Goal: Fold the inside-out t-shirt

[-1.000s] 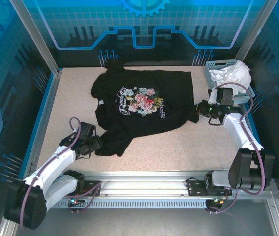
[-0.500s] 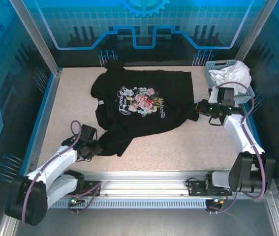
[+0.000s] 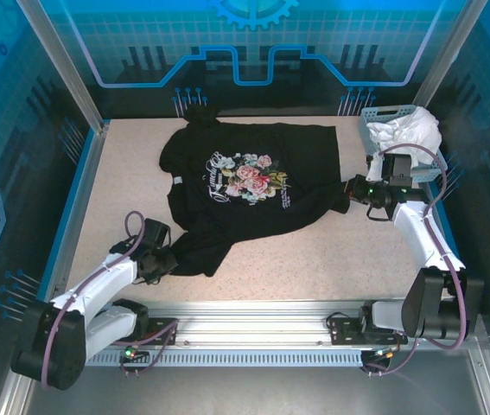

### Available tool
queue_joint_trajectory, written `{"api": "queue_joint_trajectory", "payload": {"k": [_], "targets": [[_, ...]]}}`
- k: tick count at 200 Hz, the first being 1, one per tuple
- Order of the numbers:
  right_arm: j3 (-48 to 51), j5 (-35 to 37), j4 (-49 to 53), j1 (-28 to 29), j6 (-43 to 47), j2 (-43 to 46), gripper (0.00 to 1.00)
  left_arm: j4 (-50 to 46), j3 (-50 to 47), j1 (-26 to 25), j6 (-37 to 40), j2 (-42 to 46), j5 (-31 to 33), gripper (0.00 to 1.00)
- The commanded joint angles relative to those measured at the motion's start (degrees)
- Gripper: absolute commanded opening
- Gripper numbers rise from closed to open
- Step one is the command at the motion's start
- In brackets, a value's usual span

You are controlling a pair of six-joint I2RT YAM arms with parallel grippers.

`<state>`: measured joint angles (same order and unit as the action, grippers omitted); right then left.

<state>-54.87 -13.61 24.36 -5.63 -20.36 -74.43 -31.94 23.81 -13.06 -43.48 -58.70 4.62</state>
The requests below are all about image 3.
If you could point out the light blue perforated basket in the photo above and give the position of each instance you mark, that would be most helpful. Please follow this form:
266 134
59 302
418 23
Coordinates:
367 119

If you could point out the aluminium table rail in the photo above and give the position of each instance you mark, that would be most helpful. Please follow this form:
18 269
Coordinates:
249 320

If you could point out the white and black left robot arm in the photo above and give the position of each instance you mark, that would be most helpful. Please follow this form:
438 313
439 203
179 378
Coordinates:
97 281

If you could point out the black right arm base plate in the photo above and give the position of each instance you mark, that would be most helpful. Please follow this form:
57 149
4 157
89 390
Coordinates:
344 330

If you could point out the black floral print t-shirt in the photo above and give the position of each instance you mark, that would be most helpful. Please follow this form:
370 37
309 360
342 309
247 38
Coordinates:
305 207

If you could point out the aluminium frame post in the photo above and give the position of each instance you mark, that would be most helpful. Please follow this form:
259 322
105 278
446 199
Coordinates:
71 65
443 52

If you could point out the blue table edge trim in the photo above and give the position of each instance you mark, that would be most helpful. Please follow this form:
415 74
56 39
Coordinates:
451 240
64 229

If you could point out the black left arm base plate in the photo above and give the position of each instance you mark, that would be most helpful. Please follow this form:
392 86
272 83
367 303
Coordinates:
162 330

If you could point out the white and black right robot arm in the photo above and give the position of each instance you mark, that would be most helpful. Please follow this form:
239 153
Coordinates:
417 238

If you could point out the white crumpled cloth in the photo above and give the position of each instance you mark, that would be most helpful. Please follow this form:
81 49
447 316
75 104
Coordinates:
413 129

